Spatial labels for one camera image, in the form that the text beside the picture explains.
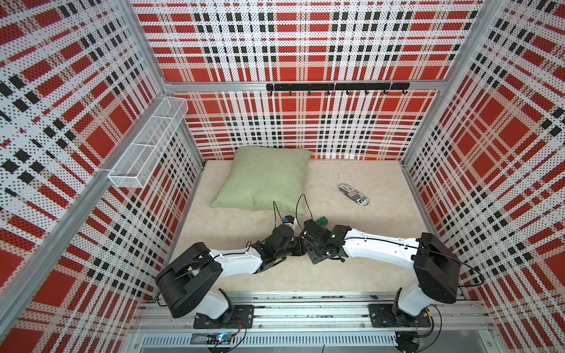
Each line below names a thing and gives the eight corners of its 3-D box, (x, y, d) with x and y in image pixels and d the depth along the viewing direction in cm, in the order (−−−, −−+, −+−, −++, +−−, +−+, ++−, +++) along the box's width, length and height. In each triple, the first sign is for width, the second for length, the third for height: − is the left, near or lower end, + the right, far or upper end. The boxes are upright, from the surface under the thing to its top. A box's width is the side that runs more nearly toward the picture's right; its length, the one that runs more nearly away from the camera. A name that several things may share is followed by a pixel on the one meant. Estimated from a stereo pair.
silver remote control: (337, 190, 111) (338, 186, 108) (340, 186, 113) (341, 182, 110) (365, 207, 104) (367, 203, 102) (368, 203, 106) (370, 199, 103)
